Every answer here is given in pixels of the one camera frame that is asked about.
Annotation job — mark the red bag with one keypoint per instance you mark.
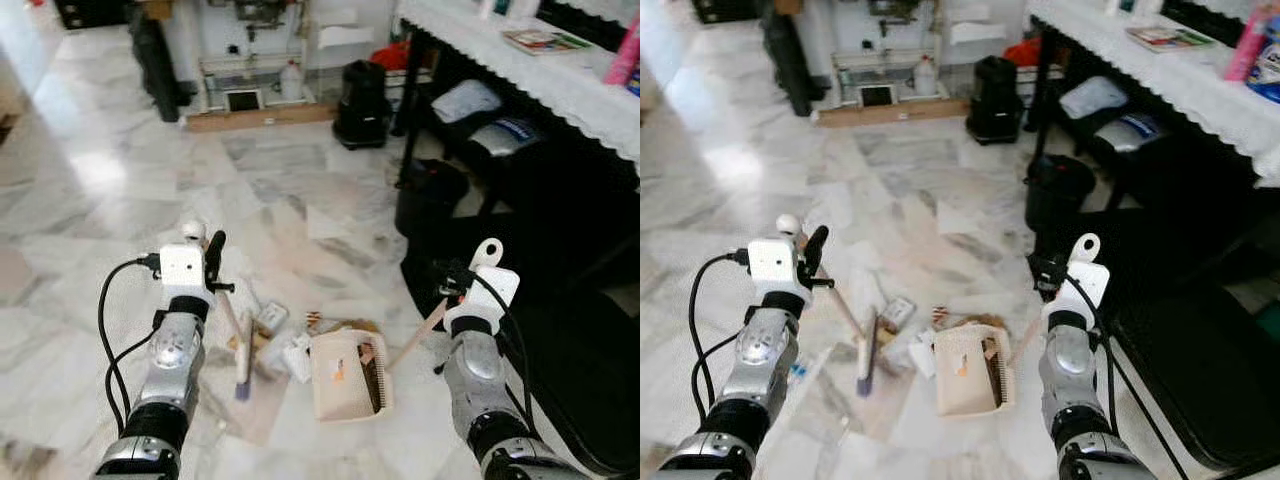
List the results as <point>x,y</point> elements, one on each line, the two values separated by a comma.
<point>1022,51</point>
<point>390,56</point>

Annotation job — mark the clear bottle with blue cap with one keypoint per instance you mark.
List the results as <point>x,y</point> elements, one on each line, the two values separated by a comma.
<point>797,372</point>

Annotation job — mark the colourful book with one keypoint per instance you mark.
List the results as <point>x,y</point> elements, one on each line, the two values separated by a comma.
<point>1170,38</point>
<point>545,41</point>

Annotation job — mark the tall dark upright object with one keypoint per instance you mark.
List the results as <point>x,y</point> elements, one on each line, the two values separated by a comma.
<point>158,60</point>
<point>790,55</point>

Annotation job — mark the pink bottle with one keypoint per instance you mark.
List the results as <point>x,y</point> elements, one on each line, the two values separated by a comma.
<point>1250,45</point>
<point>622,55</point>

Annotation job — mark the table with white cloth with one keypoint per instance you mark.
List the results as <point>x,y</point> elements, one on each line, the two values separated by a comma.
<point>520,75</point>
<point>1170,75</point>

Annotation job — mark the striped paper scrap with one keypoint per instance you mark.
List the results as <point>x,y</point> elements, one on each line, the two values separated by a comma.
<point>942,316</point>
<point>315,321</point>

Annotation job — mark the black bucket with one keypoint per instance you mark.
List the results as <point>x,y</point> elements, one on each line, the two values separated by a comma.
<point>430,195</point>
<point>1060,188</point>

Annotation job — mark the silver and blue bag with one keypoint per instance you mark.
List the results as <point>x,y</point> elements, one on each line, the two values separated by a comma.
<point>508,136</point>
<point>1135,131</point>

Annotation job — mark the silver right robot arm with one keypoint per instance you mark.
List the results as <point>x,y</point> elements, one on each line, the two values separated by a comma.
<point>1075,390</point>
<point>480,390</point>

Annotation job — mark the white plastic jug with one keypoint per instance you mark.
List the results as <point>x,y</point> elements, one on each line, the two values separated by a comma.
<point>291,82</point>
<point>925,77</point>

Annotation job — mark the beige plastic dustpan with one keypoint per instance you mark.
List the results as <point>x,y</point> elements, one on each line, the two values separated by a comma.
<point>965,370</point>
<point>335,375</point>

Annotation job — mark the blue packet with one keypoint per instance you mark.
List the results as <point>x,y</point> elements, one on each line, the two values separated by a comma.
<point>635,82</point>
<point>1268,72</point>

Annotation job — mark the black chair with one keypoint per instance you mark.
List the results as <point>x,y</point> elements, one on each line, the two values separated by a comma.
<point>1190,370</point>
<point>545,340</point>

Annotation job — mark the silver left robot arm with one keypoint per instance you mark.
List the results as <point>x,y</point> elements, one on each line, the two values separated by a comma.
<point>755,360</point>
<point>170,370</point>

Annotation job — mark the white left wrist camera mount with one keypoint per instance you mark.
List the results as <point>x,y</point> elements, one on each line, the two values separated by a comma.
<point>183,268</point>
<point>775,262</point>

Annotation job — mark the brown paper scrap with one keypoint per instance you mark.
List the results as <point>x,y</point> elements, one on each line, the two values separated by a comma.
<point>985,320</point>
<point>355,325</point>

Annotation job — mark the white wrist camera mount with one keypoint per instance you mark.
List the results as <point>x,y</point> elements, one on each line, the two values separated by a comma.
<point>1085,278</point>
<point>183,268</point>
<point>490,282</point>
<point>775,262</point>

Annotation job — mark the wooden plank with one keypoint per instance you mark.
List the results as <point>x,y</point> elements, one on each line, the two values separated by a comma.
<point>260,116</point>
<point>895,109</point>

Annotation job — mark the pale plastic bag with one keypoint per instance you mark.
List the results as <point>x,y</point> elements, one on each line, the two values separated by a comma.
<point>465,100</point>
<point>1095,97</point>

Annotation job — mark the white machine frame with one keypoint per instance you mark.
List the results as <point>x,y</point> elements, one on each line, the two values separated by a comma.
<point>880,40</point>
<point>255,45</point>

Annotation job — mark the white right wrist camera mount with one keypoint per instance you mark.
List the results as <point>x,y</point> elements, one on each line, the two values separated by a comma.
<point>490,282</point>
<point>1085,278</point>

